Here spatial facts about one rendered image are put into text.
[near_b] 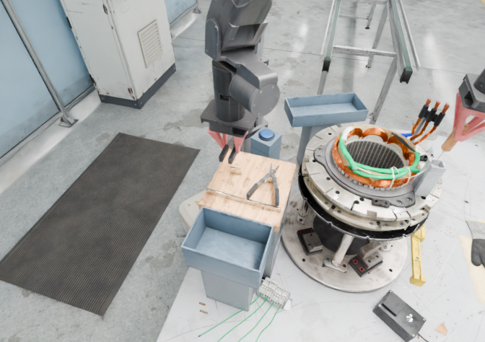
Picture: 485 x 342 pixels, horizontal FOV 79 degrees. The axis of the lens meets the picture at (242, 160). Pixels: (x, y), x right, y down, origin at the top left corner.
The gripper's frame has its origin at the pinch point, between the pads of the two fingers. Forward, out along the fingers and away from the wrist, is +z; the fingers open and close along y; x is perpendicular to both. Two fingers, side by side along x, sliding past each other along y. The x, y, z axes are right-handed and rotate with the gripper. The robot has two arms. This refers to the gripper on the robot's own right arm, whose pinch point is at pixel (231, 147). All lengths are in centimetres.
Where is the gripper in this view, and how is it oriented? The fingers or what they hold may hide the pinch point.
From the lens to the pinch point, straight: 62.2
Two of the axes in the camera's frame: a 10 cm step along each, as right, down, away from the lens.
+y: 9.5, 2.3, -2.1
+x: 3.1, -6.8, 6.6
